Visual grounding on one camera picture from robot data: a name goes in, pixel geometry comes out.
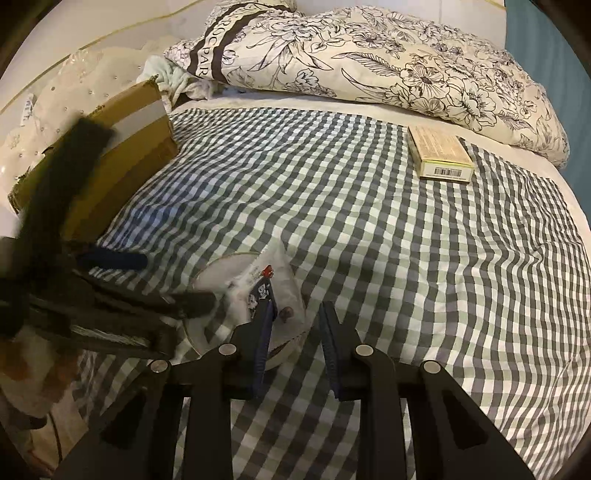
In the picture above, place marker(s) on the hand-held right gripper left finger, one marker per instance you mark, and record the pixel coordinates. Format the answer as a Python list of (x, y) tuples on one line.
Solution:
[(261, 341)]

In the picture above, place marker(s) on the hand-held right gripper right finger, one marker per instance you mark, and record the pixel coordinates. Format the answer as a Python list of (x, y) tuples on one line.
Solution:
[(334, 350)]

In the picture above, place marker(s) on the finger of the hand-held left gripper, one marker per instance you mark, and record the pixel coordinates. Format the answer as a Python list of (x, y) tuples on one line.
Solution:
[(115, 261), (175, 303)]

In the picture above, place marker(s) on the clear tape roll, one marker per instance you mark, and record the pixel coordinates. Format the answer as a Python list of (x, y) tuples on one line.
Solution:
[(212, 281)]

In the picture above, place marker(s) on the small printed packet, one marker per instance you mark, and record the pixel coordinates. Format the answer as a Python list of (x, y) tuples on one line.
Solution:
[(256, 290)]

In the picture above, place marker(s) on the brown cardboard box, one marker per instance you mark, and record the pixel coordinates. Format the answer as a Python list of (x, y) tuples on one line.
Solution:
[(138, 134)]

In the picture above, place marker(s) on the checkered blanket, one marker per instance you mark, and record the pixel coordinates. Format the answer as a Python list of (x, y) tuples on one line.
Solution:
[(369, 230)]

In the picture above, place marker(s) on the white beaded fabric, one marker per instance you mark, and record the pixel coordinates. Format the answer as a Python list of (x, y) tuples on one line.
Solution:
[(55, 120)]

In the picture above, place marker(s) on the light green towel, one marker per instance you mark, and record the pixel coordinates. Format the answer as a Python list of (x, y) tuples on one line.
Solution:
[(161, 74)]

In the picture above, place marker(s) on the yellow paper box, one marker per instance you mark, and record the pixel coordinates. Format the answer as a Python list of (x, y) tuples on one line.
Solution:
[(438, 150)]

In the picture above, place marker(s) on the floral pillow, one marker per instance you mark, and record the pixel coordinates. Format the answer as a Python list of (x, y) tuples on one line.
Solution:
[(369, 55)]

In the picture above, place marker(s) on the teal curtain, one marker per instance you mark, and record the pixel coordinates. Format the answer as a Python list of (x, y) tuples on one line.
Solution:
[(545, 55)]

